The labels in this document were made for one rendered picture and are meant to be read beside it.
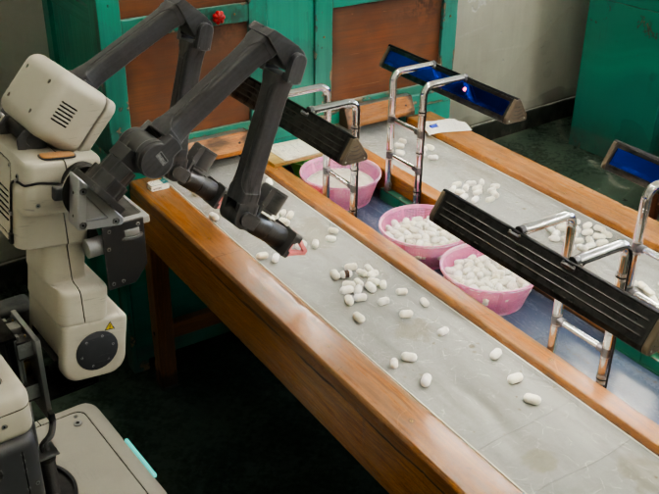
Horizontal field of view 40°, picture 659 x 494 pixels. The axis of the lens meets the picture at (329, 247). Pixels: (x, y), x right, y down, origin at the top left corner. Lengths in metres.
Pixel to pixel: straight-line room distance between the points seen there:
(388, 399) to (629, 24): 3.40
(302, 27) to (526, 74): 2.52
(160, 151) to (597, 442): 1.07
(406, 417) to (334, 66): 1.61
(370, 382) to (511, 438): 0.32
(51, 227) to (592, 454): 1.23
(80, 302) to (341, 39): 1.48
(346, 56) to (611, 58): 2.20
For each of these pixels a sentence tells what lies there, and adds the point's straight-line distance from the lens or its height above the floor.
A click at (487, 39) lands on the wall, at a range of 5.10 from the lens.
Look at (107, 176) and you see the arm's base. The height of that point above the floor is 1.22.
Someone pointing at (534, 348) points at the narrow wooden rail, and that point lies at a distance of 2.17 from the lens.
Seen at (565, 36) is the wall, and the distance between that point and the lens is 5.60.
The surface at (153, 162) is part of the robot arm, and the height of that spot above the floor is 1.23.
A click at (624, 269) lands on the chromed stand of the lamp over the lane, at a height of 1.05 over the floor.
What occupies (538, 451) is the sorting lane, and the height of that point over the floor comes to 0.74.
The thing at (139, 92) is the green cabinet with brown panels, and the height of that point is 1.04.
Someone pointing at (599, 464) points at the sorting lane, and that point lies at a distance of 1.93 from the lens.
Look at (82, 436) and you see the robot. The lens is 2.69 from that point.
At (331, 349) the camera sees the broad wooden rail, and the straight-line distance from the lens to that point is 2.11.
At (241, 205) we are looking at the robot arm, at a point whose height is 1.05.
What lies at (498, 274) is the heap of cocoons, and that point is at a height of 0.74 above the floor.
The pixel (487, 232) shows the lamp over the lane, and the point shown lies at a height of 1.08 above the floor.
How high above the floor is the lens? 1.98
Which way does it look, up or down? 29 degrees down
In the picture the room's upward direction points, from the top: 1 degrees clockwise
